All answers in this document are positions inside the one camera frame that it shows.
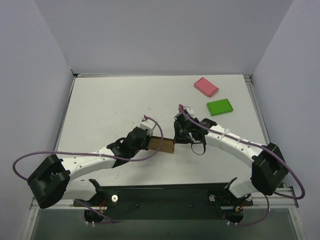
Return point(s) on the brown cardboard paper box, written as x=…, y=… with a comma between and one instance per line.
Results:
x=167, y=145

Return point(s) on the green paper box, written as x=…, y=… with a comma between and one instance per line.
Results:
x=219, y=107

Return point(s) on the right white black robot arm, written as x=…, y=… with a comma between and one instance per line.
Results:
x=266, y=172

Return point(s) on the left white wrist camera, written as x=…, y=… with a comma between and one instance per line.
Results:
x=147, y=125

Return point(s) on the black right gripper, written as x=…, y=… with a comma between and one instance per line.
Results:
x=178, y=131

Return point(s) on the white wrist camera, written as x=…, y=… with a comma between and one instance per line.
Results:
x=147, y=125
x=185, y=110

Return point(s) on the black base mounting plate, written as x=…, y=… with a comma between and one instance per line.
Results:
x=198, y=201

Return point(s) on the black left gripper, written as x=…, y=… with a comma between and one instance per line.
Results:
x=146, y=141

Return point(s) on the pink paper box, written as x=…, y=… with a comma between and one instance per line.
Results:
x=206, y=87

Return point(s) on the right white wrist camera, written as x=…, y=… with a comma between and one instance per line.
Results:
x=185, y=110

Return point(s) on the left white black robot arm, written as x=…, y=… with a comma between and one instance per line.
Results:
x=62, y=178

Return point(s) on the aluminium table frame rail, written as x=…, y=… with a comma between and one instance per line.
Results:
x=104, y=109

